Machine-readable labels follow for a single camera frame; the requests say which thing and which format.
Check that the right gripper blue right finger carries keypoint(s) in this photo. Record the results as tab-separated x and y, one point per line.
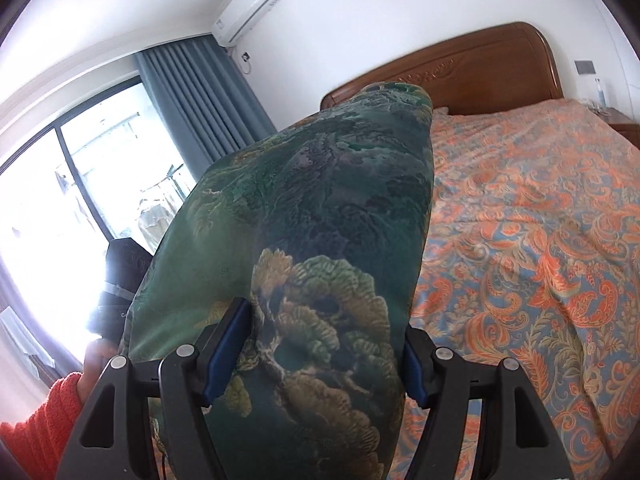
422	372

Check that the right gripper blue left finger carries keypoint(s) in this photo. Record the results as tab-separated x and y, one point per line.
219	348

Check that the green landscape print padded jacket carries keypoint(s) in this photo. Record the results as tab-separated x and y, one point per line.
322	227

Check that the person's left hand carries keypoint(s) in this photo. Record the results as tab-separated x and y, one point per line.
97	355

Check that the glass balcony window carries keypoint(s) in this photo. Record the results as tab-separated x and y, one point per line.
107	169

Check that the orange floral bed quilt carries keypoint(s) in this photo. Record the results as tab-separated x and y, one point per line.
533	254

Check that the blue-grey window curtain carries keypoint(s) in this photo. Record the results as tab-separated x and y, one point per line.
202	98

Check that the orange knitted sweater sleeve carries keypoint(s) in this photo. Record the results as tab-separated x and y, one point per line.
38	443

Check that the wooden bedside table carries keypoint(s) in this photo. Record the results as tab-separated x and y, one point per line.
624	125

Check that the brown wooden headboard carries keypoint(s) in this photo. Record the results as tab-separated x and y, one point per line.
489	71

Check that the clear water bottle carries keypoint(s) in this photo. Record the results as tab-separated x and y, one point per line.
600	93

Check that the white wall air conditioner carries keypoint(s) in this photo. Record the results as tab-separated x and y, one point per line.
237	18

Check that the grey wall switch panel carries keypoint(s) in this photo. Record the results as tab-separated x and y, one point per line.
585	67

